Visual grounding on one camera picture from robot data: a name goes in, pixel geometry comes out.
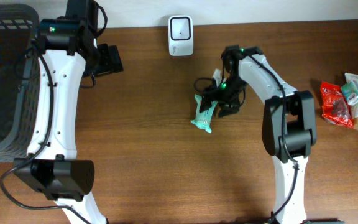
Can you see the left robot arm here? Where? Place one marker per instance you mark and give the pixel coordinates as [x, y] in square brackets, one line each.
[67, 50]

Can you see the grey plastic mesh basket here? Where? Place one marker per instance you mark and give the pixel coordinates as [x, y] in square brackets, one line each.
[19, 80]

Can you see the small teal tissue pack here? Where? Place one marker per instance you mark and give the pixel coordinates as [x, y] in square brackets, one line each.
[350, 92]

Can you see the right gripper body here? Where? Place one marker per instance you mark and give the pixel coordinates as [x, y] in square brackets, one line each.
[227, 90]

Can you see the red candy bag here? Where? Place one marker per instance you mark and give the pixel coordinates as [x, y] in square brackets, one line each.
[334, 106]

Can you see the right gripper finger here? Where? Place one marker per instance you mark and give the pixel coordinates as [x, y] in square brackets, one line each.
[207, 101]
[226, 110]

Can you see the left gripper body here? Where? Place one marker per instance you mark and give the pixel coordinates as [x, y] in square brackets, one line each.
[107, 61]

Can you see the white barcode scanner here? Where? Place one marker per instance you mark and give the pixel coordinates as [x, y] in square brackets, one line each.
[180, 35]

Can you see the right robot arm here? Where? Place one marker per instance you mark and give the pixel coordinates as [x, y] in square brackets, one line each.
[288, 126]

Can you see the teal wet wipes pack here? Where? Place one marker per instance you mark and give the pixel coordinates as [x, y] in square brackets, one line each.
[203, 120]

